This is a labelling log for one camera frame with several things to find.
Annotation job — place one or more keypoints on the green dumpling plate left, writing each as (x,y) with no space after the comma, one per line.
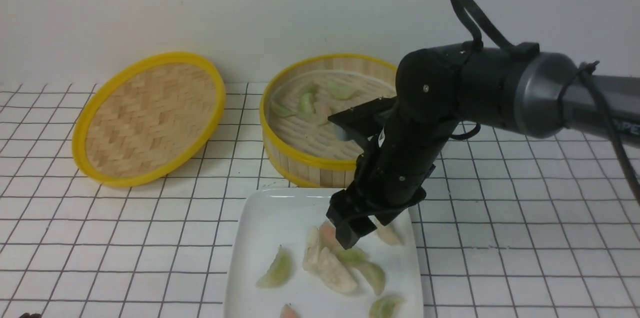
(279,271)

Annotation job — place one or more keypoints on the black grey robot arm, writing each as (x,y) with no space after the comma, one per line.
(450,93)

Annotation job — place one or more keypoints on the pale dumpling steamer front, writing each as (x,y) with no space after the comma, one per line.
(321,113)

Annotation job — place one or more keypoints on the white square plate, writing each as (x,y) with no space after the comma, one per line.
(280,218)

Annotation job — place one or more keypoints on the pale green dumpling steamer left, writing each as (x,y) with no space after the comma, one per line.
(280,110)

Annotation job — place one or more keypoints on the pink dumpling plate centre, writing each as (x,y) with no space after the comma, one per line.
(327,233)

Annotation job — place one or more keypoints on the green dumpling steamer back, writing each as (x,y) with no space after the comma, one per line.
(339,91)

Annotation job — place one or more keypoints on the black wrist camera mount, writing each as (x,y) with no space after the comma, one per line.
(363,121)

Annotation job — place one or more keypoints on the bamboo steamer lid yellow rim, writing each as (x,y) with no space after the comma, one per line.
(149,119)

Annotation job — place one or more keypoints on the green dumpling plate bottom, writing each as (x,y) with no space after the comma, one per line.
(387,306)

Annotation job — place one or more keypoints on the bamboo steamer basket yellow rim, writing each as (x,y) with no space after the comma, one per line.
(309,155)

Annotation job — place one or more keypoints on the pink dumpling plate bottom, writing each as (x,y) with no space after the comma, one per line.
(287,311)

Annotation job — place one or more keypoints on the pink dumpling plate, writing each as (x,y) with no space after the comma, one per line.
(327,233)
(287,311)

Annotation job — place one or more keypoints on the white dumpling plate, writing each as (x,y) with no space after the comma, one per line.
(387,234)
(313,248)

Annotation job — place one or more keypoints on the dark object bottom left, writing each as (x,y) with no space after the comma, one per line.
(30,315)

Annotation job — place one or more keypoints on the white dumpling plate right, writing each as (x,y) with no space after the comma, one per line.
(387,234)

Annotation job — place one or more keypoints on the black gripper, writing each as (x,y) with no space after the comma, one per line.
(388,180)

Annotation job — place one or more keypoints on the white dumpling plate centre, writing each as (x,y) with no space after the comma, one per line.
(313,248)

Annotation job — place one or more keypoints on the pale green dumpling plate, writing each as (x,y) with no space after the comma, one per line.
(374,275)

